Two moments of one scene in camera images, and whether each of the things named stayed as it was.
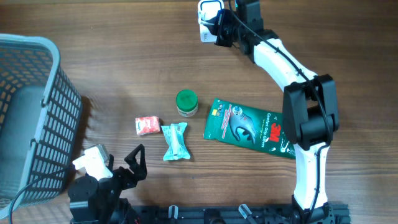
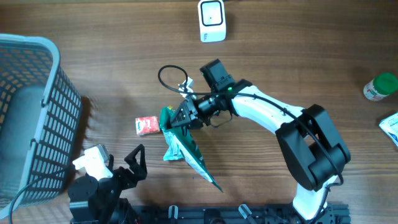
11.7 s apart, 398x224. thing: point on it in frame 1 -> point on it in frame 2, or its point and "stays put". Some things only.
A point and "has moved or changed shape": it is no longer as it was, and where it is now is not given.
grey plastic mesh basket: (40, 110) stays put
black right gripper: (221, 15) -> (191, 112)
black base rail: (334, 213) stays put
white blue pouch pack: (205, 15) -> (390, 124)
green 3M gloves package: (247, 127) -> (188, 141)
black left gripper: (131, 180) stays put
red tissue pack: (147, 125) stays put
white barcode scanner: (208, 9) stays put
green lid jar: (186, 102) has moved or changed shape
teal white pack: (176, 149) stays put
